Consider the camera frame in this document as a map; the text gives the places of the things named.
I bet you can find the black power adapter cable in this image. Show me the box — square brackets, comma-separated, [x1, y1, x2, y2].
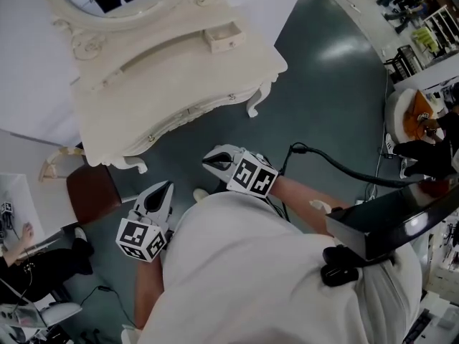
[80, 285, 138, 330]

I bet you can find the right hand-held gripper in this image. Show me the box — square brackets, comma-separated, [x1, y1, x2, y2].
[201, 144, 280, 198]

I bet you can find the person's white shirt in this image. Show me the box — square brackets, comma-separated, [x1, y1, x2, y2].
[121, 191, 425, 344]

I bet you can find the orange cushion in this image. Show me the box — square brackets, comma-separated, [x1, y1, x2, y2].
[402, 89, 437, 143]

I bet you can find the thick black cable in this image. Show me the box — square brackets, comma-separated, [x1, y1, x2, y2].
[283, 142, 421, 188]

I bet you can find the person's right forearm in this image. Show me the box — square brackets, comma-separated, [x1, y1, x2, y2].
[266, 174, 351, 226]

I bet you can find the black box device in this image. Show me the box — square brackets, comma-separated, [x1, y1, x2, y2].
[323, 171, 459, 262]

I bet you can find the white round armchair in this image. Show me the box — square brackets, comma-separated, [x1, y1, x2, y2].
[384, 88, 446, 147]

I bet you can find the black strap clip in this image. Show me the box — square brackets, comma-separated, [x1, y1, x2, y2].
[319, 245, 360, 287]

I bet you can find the person's left forearm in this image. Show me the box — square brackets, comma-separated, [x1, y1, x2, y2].
[133, 259, 166, 331]

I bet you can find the thin black cable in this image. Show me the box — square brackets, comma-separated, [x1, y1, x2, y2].
[265, 191, 292, 226]

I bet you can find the black wire rack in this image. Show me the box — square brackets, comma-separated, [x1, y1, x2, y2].
[383, 44, 422, 82]

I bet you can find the yellow-green object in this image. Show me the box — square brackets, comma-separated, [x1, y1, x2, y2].
[412, 27, 440, 54]

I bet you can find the white arm strap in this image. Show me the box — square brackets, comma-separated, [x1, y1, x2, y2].
[308, 199, 335, 213]

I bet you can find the cream ornate dressing table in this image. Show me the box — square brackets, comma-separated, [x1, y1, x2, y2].
[39, 0, 289, 175]

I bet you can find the wooden chair brown seat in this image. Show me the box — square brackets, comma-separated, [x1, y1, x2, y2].
[38, 145, 123, 226]

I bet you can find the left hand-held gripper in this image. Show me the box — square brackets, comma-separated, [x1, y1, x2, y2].
[115, 180, 175, 264]

